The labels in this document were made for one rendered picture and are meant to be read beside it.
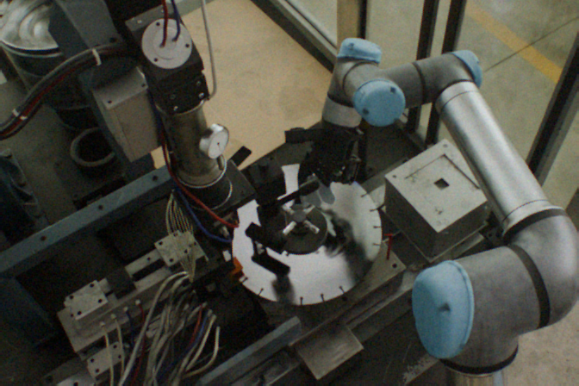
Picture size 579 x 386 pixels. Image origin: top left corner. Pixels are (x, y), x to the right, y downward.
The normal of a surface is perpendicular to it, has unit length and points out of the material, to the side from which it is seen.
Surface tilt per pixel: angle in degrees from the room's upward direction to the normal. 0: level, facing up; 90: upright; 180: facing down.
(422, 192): 0
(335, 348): 0
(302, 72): 0
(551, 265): 9
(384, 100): 68
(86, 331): 90
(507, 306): 38
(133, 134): 90
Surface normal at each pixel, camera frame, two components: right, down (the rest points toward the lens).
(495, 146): -0.14, -0.57
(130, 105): 0.55, 0.66
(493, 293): 0.03, -0.31
